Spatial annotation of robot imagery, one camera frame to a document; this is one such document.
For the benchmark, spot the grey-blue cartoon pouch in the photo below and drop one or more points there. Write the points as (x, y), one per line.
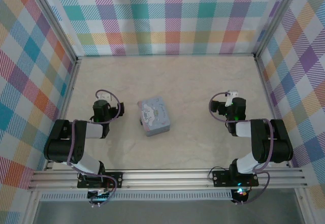
(155, 117)

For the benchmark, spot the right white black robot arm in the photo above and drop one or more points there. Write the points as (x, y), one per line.
(276, 145)

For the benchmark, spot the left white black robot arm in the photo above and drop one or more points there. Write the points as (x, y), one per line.
(61, 147)

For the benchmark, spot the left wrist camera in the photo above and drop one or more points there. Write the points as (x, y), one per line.
(104, 97)

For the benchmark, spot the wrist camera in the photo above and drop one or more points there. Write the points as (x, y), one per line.
(104, 97)
(232, 94)

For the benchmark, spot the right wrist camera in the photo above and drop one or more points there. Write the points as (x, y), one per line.
(232, 94)

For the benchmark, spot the aluminium frame bar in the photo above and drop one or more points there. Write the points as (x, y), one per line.
(265, 89)
(69, 92)

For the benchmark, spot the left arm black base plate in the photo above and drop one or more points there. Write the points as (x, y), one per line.
(116, 178)

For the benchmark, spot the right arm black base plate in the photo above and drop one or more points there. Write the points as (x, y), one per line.
(221, 178)

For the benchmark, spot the long aluminium mounting rail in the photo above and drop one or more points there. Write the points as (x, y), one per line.
(165, 178)

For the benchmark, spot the aluminium frame post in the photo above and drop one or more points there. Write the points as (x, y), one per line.
(306, 208)
(53, 22)
(31, 208)
(276, 18)

